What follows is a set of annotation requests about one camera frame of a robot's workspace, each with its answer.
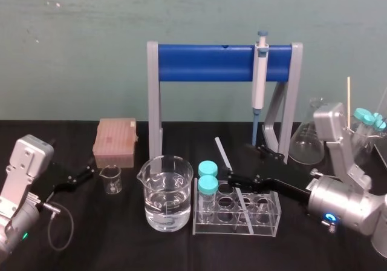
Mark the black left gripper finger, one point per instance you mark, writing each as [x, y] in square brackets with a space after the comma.
[79, 168]
[75, 181]

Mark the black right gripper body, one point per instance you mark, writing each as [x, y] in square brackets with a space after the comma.
[290, 190]

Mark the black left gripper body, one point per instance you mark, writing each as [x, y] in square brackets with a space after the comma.
[51, 177]

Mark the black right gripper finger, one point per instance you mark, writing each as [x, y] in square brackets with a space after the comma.
[269, 153]
[248, 181]

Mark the clear glass stirring rod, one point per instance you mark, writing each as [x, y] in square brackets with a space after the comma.
[223, 153]

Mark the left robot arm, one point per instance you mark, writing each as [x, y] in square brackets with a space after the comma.
[27, 159]

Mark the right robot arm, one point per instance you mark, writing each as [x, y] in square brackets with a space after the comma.
[347, 201]

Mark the small glass beaker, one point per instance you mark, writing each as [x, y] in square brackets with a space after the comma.
[111, 181]

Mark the glass conical flask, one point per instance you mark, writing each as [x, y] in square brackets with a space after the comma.
[306, 144]

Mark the clear acrylic tube rack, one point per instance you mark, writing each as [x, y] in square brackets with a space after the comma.
[260, 219]

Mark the clear tube with teal cap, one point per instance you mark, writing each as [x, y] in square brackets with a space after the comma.
[208, 168]
[208, 184]

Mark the pink pipette tip box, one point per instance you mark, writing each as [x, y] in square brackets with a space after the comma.
[115, 141]

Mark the white and blue pipette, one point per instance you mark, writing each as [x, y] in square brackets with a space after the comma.
[260, 80]

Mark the black table cloth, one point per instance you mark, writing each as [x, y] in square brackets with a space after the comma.
[121, 250]

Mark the large glass beaker with water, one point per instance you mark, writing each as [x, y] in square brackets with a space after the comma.
[167, 204]

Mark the thin wooden stick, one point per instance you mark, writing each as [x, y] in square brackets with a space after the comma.
[349, 101]

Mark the clear bottle with teal cap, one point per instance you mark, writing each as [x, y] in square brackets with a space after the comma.
[363, 115]
[380, 122]

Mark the blue and grey pipette stand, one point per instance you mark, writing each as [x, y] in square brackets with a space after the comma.
[205, 62]

